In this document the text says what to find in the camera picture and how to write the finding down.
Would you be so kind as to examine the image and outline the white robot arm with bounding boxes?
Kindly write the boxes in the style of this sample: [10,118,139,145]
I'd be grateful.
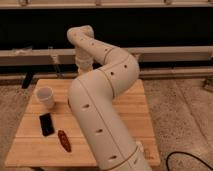
[67,25,152,171]

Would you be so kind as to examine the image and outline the dark red chili pepper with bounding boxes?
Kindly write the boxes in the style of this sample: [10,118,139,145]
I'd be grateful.
[58,130,72,152]

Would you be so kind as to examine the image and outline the black rectangular phone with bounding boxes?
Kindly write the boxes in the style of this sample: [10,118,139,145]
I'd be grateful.
[39,113,54,136]

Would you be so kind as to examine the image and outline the black table leg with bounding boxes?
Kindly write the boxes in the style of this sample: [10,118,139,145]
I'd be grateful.
[22,72,34,89]

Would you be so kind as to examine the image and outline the long metal rail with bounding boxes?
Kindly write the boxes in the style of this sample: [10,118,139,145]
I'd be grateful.
[0,46,213,66]

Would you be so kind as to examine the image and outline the black cable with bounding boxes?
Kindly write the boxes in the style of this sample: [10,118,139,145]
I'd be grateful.
[165,151,213,171]

